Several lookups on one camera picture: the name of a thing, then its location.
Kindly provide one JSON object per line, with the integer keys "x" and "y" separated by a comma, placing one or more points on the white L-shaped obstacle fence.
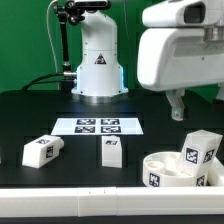
{"x": 116, "y": 201}

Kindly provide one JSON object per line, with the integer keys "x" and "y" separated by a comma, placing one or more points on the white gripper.
{"x": 179, "y": 58}

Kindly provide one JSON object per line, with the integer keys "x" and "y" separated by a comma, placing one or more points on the white round stool seat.
{"x": 160, "y": 170}

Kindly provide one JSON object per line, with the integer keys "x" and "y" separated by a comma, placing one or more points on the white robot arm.
{"x": 99, "y": 75}

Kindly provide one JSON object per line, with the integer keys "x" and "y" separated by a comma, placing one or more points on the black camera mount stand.
{"x": 73, "y": 12}

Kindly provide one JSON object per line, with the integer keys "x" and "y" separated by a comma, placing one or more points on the white fiducial marker sheet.
{"x": 97, "y": 126}

